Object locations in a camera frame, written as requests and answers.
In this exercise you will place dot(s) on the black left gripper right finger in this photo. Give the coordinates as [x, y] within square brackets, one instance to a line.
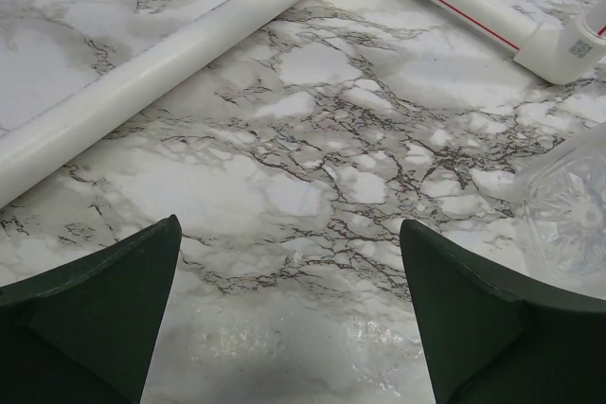
[493, 335]

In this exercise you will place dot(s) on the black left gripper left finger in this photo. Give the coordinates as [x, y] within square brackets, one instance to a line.
[85, 332]

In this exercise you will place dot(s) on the clear bottle yellow label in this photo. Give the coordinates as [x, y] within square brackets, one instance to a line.
[560, 197]

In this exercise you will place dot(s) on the white PVC pipe frame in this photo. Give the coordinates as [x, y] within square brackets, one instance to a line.
[52, 138]

